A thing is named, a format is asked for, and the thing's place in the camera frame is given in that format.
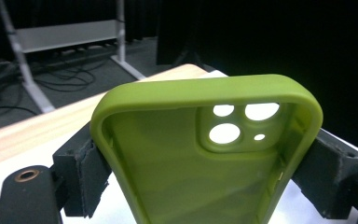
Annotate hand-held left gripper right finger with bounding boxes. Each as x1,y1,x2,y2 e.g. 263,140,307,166
292,128,358,220

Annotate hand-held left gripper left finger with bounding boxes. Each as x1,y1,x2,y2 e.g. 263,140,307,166
52,123,113,219

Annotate green cartoon phone case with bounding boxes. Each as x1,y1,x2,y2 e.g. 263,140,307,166
89,74,324,224

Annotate black cables under desk frame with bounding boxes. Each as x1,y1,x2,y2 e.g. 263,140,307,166
32,59,108,93

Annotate tangle of black floor cables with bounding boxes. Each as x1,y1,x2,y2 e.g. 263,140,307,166
0,90,40,124

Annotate white metal desk frame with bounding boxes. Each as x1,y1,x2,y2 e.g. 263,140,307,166
0,0,147,114

